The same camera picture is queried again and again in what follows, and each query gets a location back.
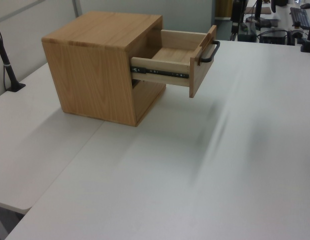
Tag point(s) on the wooden drawer cabinet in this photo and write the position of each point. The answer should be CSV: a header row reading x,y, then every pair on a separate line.
x,y
95,75

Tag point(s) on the black stand with round base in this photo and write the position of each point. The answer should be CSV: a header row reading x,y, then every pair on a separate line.
x,y
258,21

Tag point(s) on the black computer box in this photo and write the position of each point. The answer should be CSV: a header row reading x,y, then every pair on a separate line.
x,y
273,37

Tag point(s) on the black computer keyboard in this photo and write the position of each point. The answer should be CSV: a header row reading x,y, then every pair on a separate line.
x,y
300,17

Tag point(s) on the black computer mouse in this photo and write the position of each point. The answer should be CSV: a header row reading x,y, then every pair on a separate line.
x,y
306,5

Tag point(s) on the black camera pole with base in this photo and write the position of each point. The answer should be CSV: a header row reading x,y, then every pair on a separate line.
x,y
8,68

